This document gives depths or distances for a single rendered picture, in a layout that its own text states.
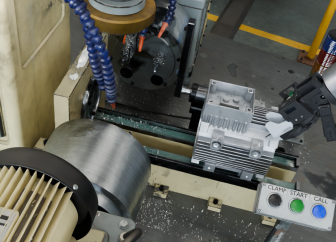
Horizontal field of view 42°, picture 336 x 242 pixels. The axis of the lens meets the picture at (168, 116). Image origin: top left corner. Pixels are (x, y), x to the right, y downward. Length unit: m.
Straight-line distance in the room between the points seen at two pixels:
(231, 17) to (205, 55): 1.92
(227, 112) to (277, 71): 0.82
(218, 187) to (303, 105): 0.38
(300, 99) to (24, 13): 0.64
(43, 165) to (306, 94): 0.63
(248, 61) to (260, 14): 2.12
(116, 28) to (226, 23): 2.72
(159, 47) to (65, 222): 0.80
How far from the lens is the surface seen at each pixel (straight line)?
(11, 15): 0.98
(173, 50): 1.32
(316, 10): 4.34
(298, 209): 1.03
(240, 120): 1.10
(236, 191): 1.27
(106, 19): 0.97
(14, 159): 0.63
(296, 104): 1.01
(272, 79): 1.83
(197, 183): 1.27
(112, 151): 0.91
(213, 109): 1.09
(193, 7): 1.49
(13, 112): 1.12
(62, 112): 1.09
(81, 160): 0.88
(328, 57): 1.38
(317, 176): 1.51
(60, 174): 0.62
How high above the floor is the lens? 1.84
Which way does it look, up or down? 43 degrees down
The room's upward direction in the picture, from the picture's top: 11 degrees clockwise
